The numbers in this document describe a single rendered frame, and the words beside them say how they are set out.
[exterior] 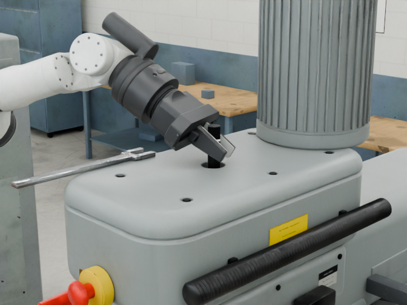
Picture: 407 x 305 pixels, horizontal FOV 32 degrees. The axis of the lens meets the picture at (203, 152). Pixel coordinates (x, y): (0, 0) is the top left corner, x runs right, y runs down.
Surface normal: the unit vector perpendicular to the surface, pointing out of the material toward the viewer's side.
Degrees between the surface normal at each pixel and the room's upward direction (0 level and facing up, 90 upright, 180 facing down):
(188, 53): 90
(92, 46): 75
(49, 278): 0
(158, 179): 0
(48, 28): 90
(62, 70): 71
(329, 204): 90
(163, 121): 90
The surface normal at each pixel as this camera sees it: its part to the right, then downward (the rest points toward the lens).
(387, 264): 0.70, 0.20
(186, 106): 0.45, -0.76
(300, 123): -0.35, 0.27
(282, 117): -0.68, 0.21
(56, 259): 0.00, -0.96
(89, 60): -0.33, 0.02
